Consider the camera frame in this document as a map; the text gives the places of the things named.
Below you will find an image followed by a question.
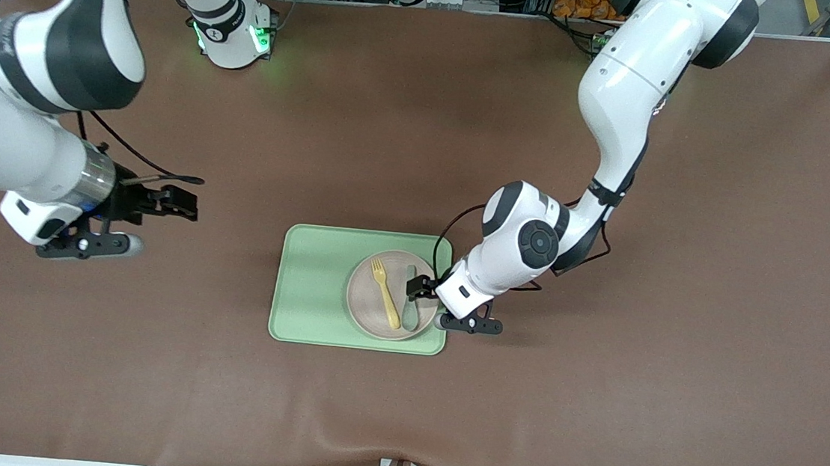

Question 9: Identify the grey-green plastic spoon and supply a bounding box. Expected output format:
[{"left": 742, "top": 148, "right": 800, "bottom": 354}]
[{"left": 399, "top": 265, "right": 425, "bottom": 333}]

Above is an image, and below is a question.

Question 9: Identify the yellow plastic fork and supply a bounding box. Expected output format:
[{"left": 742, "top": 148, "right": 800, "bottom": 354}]
[{"left": 365, "top": 257, "right": 408, "bottom": 331}]

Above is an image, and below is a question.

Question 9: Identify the round beige plate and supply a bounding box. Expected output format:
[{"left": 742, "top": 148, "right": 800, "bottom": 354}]
[{"left": 341, "top": 245, "right": 444, "bottom": 345}]

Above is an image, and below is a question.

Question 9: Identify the light green rectangular tray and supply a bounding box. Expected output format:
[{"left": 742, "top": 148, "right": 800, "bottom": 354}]
[{"left": 266, "top": 221, "right": 455, "bottom": 358}]

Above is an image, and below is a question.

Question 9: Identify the brown table cover mat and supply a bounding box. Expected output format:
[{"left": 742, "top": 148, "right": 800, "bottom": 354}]
[{"left": 0, "top": 0, "right": 830, "bottom": 466}]

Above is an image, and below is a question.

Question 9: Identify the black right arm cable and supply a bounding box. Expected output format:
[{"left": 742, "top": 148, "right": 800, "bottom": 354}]
[{"left": 71, "top": 110, "right": 174, "bottom": 178}]

